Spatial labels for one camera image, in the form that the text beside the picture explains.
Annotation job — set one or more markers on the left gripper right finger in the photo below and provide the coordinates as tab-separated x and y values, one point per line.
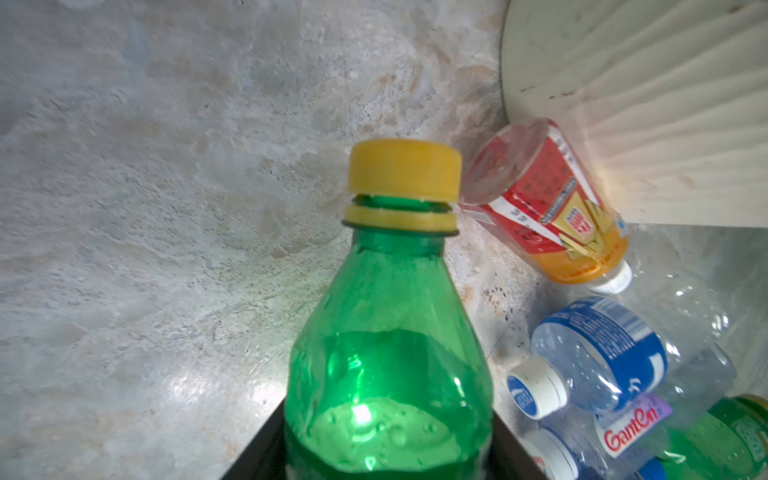
507	458

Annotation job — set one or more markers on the green bottle yellow cap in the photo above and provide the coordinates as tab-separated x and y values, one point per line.
729	441
387	378

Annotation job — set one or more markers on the red yellow label bottle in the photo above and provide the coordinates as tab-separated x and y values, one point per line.
529	189

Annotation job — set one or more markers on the blue label bottle white cap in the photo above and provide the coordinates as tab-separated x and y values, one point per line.
599	353

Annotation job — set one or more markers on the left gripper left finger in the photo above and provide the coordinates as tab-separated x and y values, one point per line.
265	456

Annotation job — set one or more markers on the clear Ganten bottle white cap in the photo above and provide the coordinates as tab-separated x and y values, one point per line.
573	444

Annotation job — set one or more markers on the cream ribbed waste bin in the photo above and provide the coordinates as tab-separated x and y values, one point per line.
665	101

